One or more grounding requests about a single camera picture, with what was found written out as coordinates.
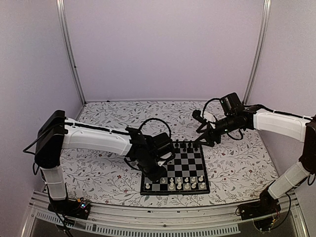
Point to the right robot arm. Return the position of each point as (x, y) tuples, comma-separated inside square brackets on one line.
[(289, 138)]

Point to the aluminium frame post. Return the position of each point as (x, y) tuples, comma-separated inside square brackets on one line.
[(259, 47), (69, 51)]

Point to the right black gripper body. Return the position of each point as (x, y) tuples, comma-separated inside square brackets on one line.
[(231, 125)]

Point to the black pieces row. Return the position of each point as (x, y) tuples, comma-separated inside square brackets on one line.
[(185, 147)]

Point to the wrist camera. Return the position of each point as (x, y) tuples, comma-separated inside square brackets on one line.
[(203, 117), (161, 162)]

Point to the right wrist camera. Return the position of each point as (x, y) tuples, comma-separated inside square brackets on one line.
[(203, 117)]

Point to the left aluminium frame post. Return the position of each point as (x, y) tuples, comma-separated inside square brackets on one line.
[(69, 51)]

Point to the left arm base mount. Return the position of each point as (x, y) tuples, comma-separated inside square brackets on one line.
[(79, 208)]

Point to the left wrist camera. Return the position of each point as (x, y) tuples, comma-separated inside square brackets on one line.
[(161, 162)]

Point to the black white chess board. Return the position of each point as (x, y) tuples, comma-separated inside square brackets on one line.
[(183, 165)]

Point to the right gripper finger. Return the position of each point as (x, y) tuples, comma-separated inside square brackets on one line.
[(205, 128), (206, 141)]

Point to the white king piece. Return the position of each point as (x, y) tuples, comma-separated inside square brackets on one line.
[(179, 183)]

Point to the front aluminium rail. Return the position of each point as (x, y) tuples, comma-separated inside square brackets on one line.
[(126, 221)]

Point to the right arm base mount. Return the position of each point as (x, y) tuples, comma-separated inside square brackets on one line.
[(262, 207)]

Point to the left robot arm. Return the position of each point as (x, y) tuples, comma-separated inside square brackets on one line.
[(60, 132)]

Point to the right aluminium frame post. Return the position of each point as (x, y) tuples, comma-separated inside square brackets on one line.
[(259, 47)]

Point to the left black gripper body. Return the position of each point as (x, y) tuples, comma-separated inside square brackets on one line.
[(147, 167)]

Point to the white queen piece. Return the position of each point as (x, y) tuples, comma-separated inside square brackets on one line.
[(171, 186)]

